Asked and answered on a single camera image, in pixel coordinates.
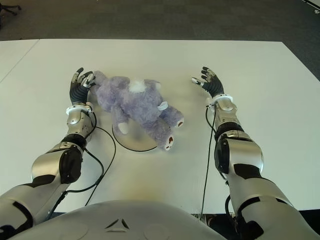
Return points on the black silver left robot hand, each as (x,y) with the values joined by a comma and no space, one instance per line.
(78,93)

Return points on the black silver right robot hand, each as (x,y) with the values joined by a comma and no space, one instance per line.
(212,86)

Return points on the purple plush bunny doll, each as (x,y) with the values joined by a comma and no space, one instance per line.
(140,105)

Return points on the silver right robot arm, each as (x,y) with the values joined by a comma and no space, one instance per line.
(242,170)

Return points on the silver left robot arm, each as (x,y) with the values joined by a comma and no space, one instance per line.
(50,165)

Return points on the white plate with black rim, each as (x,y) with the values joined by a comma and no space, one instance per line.
(135,142)

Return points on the silver robot torso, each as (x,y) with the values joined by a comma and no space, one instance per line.
(117,222)

